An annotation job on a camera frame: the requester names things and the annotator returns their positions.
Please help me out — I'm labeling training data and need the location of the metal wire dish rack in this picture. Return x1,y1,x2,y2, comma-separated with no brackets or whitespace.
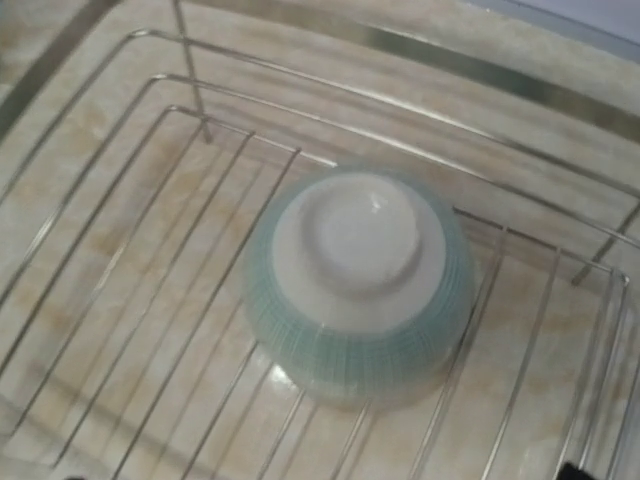
1,1,639,479

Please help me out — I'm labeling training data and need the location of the green grid pattern bowl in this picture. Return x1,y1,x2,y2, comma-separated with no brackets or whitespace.
243,168,475,405

